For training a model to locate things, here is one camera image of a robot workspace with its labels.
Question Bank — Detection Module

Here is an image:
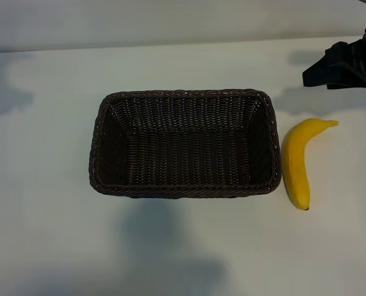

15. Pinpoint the yellow banana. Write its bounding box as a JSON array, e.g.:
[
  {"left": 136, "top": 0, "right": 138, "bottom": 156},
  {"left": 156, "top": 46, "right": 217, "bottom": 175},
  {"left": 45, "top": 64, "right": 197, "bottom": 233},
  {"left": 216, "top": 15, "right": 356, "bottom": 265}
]
[{"left": 280, "top": 118, "right": 340, "bottom": 212}]

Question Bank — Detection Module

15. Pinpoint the dark brown wicker basket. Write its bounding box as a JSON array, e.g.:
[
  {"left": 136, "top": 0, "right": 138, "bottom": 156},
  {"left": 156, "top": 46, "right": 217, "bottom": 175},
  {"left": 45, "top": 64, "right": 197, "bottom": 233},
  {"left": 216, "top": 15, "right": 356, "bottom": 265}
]
[{"left": 88, "top": 88, "right": 283, "bottom": 200}]

